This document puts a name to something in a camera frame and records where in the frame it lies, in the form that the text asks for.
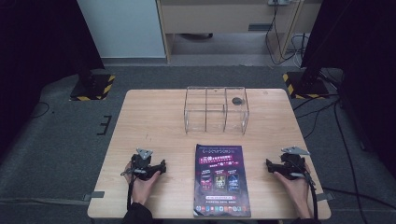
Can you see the light wooden desk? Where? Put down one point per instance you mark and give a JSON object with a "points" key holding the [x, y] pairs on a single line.
{"points": [[218, 18]]}

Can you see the dark curtain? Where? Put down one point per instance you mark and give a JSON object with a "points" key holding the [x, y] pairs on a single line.
{"points": [[364, 46], [37, 46]]}

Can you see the person's right hand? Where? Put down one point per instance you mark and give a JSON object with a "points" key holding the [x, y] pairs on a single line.
{"points": [[297, 189]]}

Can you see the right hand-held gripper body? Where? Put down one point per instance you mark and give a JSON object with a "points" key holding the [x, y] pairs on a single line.
{"points": [[291, 166]]}

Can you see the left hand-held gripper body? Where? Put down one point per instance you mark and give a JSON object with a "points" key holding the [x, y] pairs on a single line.
{"points": [[141, 166]]}

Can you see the dark round disc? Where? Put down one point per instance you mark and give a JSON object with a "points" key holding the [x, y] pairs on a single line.
{"points": [[237, 101]]}

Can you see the black stand with striped base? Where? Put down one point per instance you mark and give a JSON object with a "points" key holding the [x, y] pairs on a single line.
{"points": [[306, 85], [91, 88]]}

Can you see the grey tape strip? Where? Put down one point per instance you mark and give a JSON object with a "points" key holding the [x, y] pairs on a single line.
{"points": [[95, 195], [325, 196]]}

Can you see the purple magazine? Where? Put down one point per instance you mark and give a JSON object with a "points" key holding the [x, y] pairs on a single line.
{"points": [[221, 174]]}

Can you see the white cabinet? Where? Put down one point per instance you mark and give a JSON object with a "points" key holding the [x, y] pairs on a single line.
{"points": [[124, 28]]}

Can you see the person's left hand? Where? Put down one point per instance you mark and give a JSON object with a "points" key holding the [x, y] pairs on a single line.
{"points": [[141, 189]]}

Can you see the clear acrylic organizer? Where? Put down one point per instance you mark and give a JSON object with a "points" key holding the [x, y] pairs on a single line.
{"points": [[206, 121]]}

